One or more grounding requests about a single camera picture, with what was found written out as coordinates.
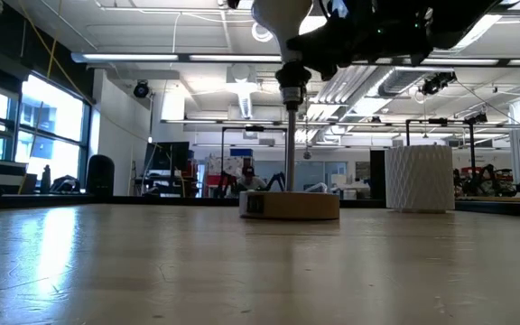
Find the black lamp socket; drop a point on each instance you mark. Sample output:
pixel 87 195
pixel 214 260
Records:
pixel 289 205

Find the black partition panel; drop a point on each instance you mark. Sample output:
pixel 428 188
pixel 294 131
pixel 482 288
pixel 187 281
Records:
pixel 377 176

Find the dark bag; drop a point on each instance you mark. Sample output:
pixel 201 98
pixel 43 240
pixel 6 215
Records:
pixel 66 185

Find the long ceiling light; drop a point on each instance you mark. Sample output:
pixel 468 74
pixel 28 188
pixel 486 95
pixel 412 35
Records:
pixel 151 57
pixel 467 62

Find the black camera stand frame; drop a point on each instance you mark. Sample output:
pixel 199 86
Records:
pixel 472 149
pixel 222 153

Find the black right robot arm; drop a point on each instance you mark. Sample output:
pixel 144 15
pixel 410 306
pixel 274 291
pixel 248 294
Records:
pixel 400 27

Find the person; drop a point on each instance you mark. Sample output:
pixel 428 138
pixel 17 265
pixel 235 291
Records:
pixel 248 180

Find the dark water bottle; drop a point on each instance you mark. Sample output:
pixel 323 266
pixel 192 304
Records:
pixel 46 180

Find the black ceiling camera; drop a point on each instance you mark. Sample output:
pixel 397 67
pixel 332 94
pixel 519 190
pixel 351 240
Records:
pixel 438 82

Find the metal ventilation duct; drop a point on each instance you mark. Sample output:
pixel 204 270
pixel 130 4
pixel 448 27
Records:
pixel 413 81

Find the black rounded bin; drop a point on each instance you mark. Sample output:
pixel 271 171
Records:
pixel 100 176

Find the large window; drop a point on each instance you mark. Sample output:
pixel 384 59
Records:
pixel 48 131

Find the white reflector lightbulb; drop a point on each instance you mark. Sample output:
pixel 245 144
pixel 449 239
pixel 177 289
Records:
pixel 282 18

